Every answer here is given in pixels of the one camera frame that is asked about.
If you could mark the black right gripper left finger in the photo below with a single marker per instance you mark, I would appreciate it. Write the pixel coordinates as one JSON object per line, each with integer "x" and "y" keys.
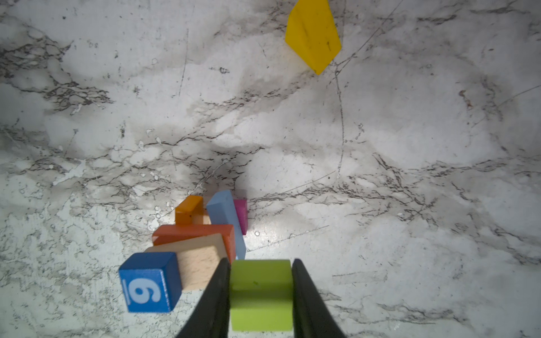
{"x": 210, "y": 317}

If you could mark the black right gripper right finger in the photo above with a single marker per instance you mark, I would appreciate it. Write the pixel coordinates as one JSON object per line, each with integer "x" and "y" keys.
{"x": 311, "y": 317}

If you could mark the lime green wooden block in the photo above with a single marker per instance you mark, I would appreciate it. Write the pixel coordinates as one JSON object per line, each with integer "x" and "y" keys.
{"x": 261, "y": 296}

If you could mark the long natural wood block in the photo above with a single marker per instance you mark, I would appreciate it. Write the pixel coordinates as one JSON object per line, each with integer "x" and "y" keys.
{"x": 197, "y": 259}

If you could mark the blue number cube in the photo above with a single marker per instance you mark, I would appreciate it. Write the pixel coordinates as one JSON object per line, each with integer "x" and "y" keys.
{"x": 151, "y": 282}

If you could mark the red wooden block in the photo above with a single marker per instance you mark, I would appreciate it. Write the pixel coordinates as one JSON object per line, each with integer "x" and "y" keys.
{"x": 174, "y": 233}

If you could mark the orange wooden block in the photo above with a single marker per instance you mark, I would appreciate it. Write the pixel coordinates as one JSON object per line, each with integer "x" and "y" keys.
{"x": 190, "y": 211}

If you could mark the light blue wooden block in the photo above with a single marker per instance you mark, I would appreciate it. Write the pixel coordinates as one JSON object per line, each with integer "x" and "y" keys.
{"x": 221, "y": 210}

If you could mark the magenta wooden cube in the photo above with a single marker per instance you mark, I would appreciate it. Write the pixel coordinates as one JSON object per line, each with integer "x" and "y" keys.
{"x": 242, "y": 212}

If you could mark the yellow wooden wedge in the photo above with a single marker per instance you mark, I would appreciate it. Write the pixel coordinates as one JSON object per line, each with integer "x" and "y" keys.
{"x": 312, "y": 34}

